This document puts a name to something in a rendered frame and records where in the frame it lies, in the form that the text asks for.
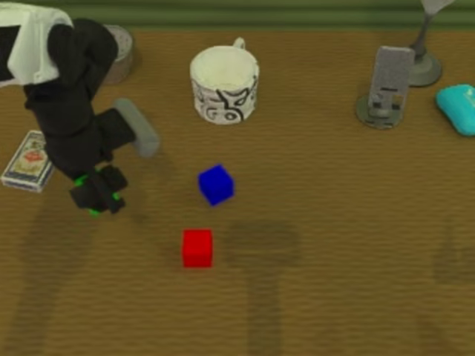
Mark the red cube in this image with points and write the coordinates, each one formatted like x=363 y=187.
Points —
x=197 y=247

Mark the blue cube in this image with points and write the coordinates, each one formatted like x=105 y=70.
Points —
x=216 y=184

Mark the playing card box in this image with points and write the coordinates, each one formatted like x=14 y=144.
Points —
x=28 y=163

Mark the metal tin can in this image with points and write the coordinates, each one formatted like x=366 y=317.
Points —
x=121 y=55

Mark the white mug with black drawing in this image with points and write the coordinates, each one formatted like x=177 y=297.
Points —
x=224 y=86

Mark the grey device on round base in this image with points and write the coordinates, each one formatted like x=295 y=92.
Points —
x=388 y=87

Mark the grey stand with round foot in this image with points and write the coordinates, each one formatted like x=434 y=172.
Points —
x=426 y=63

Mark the teal plastic box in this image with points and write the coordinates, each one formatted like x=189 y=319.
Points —
x=457 y=109

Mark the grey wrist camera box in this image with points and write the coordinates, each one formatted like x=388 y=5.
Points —
x=139 y=125

